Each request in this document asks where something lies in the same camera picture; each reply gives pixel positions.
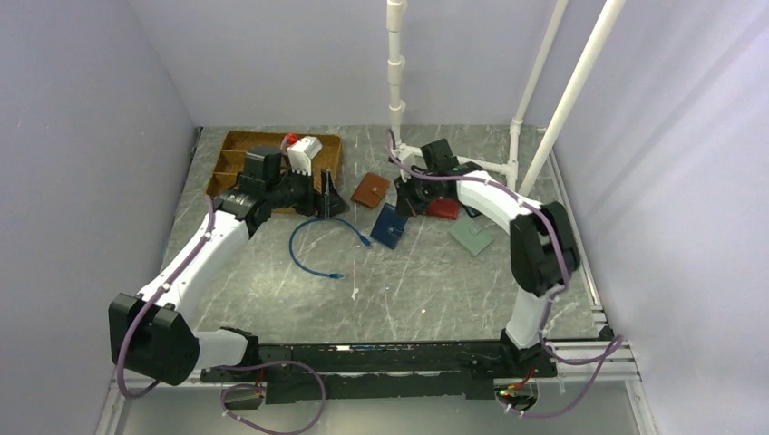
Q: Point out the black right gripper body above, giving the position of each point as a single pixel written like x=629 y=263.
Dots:
x=423 y=190

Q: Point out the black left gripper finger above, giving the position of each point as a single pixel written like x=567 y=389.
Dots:
x=327 y=181
x=330 y=205

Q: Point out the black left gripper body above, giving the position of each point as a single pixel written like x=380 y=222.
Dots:
x=295 y=191

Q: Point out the blue leather card holder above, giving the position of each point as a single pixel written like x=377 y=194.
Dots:
x=388 y=227

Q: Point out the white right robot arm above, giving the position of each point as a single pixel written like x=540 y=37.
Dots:
x=543 y=252

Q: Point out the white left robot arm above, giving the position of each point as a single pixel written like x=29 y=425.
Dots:
x=149 y=331

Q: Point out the brown leather card holder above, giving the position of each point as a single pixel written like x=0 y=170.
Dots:
x=371 y=190

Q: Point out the red leather card holder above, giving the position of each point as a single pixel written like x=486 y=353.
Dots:
x=443 y=207

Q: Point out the black leather card holder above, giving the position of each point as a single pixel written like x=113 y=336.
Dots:
x=471 y=212

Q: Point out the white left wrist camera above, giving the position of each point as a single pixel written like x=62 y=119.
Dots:
x=300 y=152

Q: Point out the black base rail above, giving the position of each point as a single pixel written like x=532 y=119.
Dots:
x=305 y=372

